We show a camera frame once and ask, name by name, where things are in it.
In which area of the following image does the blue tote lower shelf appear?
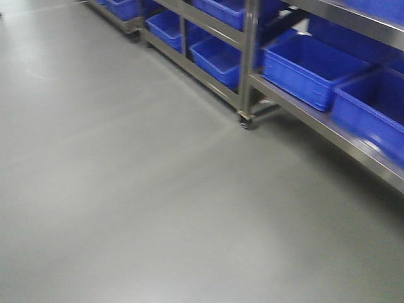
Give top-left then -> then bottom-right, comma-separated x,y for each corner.
189,36 -> 242,90

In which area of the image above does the stainless steel shelf rack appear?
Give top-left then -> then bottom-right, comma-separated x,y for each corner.
90,1 -> 403,190

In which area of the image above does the blue tote on right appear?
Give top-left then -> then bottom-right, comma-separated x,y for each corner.
331,69 -> 403,167

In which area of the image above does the large blue plastic tote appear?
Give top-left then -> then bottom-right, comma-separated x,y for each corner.
262,35 -> 371,112

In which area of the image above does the blue tote far left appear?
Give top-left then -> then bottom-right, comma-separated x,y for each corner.
96,0 -> 141,21

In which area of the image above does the blue tote lower middle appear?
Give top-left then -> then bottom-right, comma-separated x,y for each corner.
145,9 -> 203,54

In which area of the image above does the blue tote rear left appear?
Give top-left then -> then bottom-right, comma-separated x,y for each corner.
192,0 -> 284,31

